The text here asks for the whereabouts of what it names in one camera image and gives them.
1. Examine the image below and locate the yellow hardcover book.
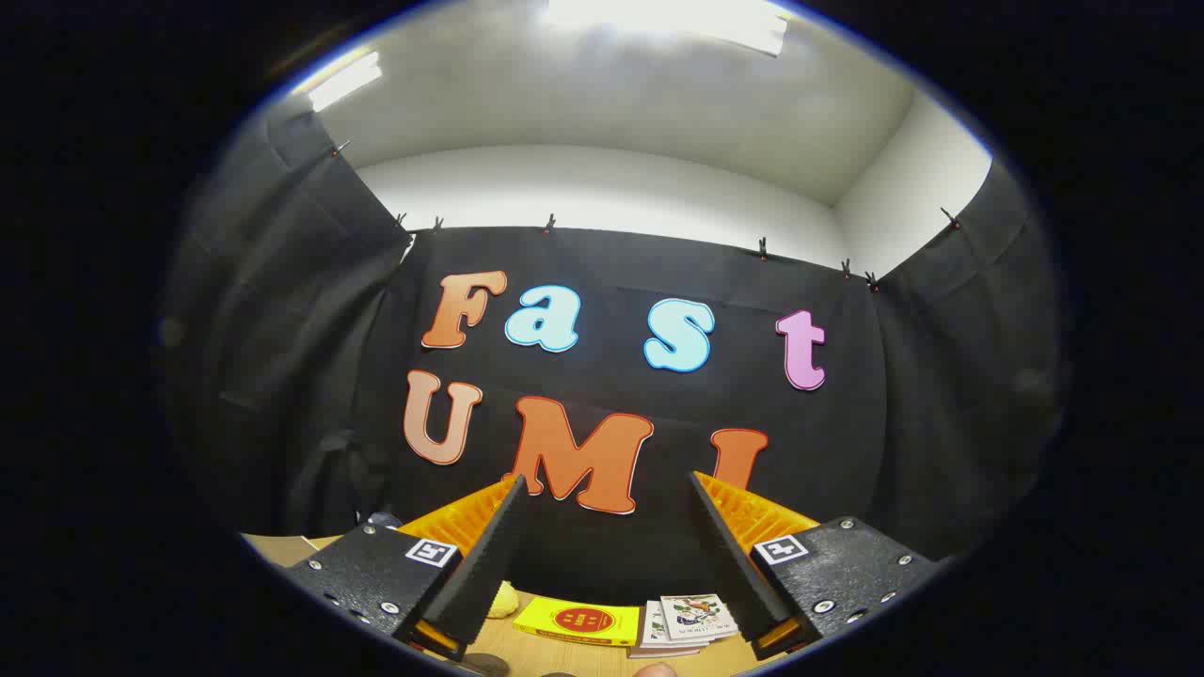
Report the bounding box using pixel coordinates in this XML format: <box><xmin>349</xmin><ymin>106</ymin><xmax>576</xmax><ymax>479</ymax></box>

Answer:
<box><xmin>513</xmin><ymin>595</ymin><xmax>641</xmax><ymax>648</ymax></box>

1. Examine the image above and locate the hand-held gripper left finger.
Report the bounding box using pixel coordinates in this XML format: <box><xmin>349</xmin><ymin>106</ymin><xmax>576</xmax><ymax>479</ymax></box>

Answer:
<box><xmin>282</xmin><ymin>475</ymin><xmax>528</xmax><ymax>664</ymax></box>

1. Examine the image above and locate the ceiling light panel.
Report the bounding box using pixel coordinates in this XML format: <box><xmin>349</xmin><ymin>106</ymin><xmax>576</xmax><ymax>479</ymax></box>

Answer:
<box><xmin>541</xmin><ymin>0</ymin><xmax>791</xmax><ymax>57</ymax></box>
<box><xmin>306</xmin><ymin>52</ymin><xmax>385</xmax><ymax>114</ymax></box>

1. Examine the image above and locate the row of small black clips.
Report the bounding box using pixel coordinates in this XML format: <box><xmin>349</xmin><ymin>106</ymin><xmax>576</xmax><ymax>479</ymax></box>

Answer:
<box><xmin>329</xmin><ymin>139</ymin><xmax>962</xmax><ymax>292</ymax></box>

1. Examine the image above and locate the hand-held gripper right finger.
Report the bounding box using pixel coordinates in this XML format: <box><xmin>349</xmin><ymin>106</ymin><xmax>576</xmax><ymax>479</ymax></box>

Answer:
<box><xmin>689</xmin><ymin>470</ymin><xmax>943</xmax><ymax>661</ymax></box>

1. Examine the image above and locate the white illustrated paperback book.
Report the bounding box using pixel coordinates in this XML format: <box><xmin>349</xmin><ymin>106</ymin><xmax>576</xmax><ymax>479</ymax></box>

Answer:
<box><xmin>661</xmin><ymin>594</ymin><xmax>739</xmax><ymax>642</ymax></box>

